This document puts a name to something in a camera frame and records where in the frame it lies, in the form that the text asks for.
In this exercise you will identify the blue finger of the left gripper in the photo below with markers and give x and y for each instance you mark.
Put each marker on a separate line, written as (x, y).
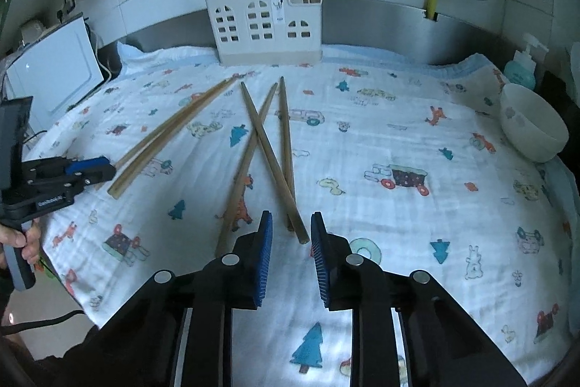
(92, 165)

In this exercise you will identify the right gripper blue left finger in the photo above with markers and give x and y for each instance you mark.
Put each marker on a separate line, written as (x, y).
(254, 251)

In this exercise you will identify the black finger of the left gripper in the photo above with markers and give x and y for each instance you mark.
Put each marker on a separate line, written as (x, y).
(91, 175)

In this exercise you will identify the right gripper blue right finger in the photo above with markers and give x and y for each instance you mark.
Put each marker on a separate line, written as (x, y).
(330, 252)

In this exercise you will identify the wooden chopstick crossing long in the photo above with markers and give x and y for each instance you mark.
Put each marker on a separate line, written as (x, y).
(287, 201)

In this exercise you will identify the person's left hand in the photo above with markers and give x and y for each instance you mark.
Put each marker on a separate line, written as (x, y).
(28, 243)

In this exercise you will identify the white appliance box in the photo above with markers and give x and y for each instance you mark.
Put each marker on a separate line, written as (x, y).
(57, 72)

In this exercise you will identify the printed white blue cloth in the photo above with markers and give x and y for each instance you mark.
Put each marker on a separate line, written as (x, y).
(407, 162)

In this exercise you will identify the white utensil holder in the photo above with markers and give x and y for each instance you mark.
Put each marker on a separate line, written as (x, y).
(266, 32)

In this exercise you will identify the white ceramic bowl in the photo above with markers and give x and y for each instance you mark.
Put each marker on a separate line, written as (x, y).
(531, 125)

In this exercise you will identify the teal soap dispenser bottle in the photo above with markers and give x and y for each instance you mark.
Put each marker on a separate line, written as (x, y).
(521, 69)

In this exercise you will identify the wall power socket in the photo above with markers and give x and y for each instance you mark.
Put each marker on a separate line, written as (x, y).
(69, 6)

